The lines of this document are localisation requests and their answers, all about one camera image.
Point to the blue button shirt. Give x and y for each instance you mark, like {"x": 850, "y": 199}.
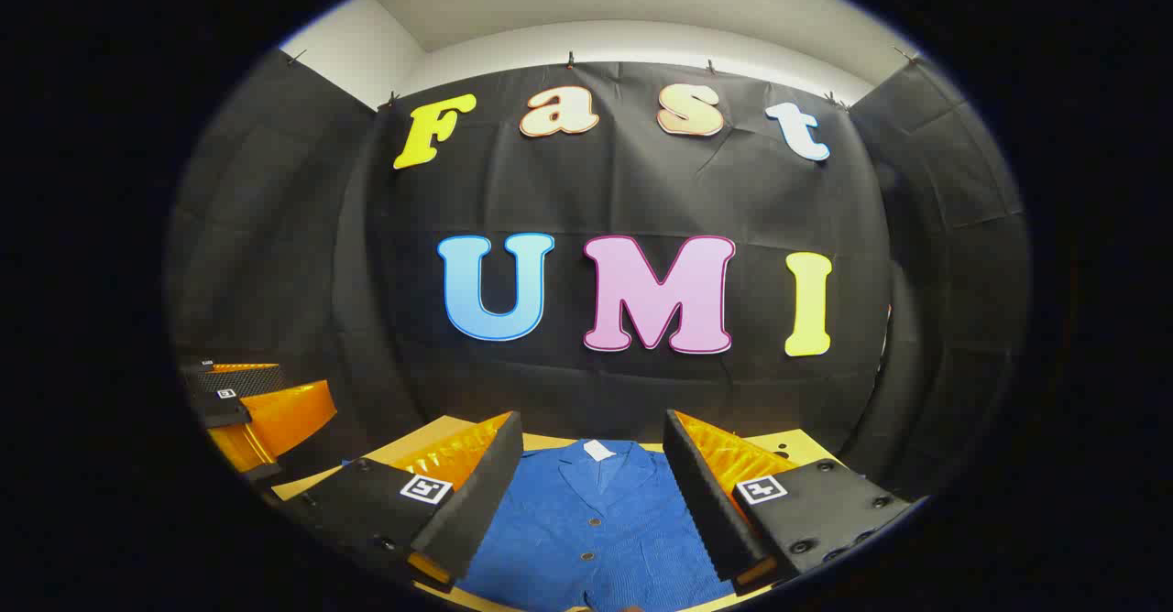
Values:
{"x": 596, "y": 539}

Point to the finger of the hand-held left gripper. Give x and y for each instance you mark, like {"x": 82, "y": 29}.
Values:
{"x": 224, "y": 408}
{"x": 238, "y": 380}

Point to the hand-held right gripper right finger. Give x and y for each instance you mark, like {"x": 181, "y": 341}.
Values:
{"x": 706, "y": 502}

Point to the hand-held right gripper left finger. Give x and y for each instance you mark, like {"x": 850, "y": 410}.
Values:
{"x": 481, "y": 493}

